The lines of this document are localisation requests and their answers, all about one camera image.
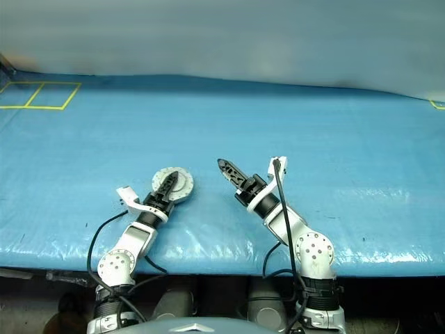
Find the blue plastic table cover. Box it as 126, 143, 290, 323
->
0, 69, 445, 278

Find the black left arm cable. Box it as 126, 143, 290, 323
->
86, 211, 168, 324

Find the black bracket under table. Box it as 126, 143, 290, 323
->
46, 271, 88, 285

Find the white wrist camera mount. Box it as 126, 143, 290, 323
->
115, 186, 168, 222
246, 156, 289, 216

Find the round hinged motor housing lid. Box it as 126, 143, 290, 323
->
151, 167, 195, 201

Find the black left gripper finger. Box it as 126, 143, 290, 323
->
152, 171, 179, 199
161, 171, 181, 202

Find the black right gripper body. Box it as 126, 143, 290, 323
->
234, 173, 267, 209

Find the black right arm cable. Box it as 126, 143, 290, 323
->
262, 157, 310, 334

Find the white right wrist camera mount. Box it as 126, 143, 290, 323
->
246, 156, 289, 216

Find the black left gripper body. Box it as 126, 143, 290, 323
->
143, 193, 175, 216

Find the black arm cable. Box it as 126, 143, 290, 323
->
86, 211, 168, 324
262, 157, 310, 334

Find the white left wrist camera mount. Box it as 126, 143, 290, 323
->
115, 186, 168, 222

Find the grey robot torso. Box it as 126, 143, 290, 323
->
118, 316, 289, 334

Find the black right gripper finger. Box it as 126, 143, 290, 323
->
217, 160, 245, 191
218, 159, 252, 186

